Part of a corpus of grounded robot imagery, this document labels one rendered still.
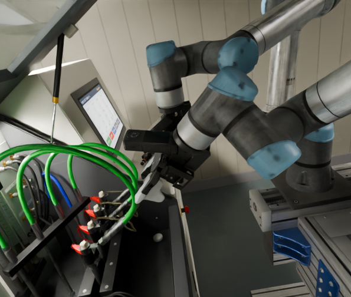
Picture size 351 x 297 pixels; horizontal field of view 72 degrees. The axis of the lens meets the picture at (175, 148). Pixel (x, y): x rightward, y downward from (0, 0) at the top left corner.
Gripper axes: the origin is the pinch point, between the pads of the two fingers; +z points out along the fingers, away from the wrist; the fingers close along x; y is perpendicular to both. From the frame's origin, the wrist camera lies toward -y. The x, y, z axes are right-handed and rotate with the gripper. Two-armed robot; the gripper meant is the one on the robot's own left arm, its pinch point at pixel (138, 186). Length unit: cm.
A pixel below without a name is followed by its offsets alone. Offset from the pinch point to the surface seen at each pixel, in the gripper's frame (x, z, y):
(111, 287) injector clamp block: -13.1, 28.4, 8.2
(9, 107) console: 29, 24, -45
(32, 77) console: 33, 11, -42
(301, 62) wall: 188, -27, 107
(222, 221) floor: 93, 101, 113
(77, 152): 0.2, -1.6, -16.4
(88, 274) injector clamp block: -9.1, 35.4, 2.1
